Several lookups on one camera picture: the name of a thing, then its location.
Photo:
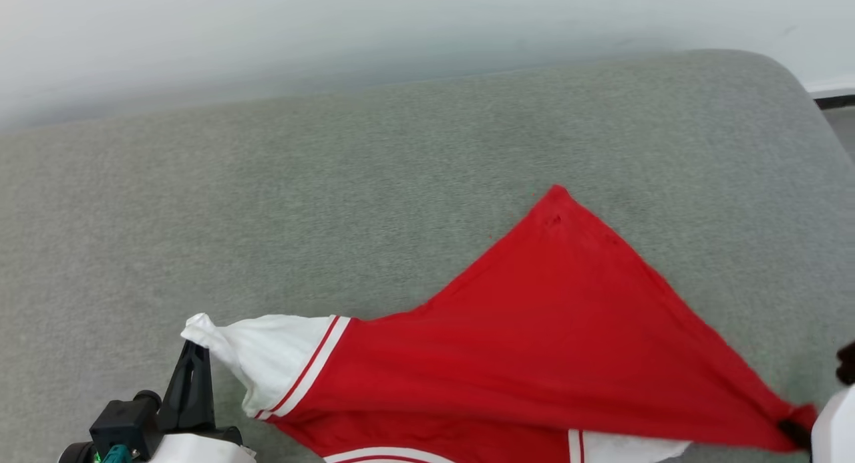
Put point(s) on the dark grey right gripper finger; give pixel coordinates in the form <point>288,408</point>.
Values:
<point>795,434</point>

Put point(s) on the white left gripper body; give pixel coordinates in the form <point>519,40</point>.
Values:
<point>200,449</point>

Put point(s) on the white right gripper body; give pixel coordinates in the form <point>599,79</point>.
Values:
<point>835,426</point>

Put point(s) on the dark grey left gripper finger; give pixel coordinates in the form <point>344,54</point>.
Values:
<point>206,396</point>
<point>174,403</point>

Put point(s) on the red and white garment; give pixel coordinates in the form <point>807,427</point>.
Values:
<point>534,329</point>

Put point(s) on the grey fabric sofa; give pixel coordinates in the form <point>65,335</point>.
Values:
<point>334,202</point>

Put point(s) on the black baseboard strip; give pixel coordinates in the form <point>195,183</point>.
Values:
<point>835,102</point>

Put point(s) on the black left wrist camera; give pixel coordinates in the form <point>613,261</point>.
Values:
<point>123,419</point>

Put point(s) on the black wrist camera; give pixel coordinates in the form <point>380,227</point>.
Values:
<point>123,419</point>
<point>847,363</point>

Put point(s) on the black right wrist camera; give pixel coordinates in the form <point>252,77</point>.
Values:
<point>847,363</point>

